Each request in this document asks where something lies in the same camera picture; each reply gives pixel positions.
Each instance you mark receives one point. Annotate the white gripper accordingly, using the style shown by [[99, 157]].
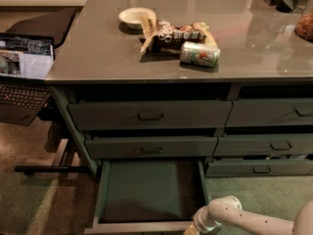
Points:
[[201, 219]]

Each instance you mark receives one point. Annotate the green drawer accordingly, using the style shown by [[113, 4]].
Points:
[[148, 197], [151, 147], [271, 112], [149, 115], [259, 168], [264, 145]]

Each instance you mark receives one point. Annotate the black laptop stand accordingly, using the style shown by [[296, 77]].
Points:
[[59, 142]]

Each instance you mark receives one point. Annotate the green soda can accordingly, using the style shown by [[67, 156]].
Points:
[[199, 54]]

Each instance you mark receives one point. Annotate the brown snack bag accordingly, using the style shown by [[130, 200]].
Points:
[[161, 36]]

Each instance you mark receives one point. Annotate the white bowl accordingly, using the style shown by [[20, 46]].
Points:
[[132, 16]]

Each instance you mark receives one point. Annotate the glass jar with snacks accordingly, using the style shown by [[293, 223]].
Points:
[[304, 26]]

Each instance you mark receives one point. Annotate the black laptop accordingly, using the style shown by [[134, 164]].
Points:
[[24, 63]]

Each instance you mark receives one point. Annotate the black office chair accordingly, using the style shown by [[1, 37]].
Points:
[[55, 25]]

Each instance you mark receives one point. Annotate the green cabinet frame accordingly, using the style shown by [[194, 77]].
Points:
[[67, 94]]

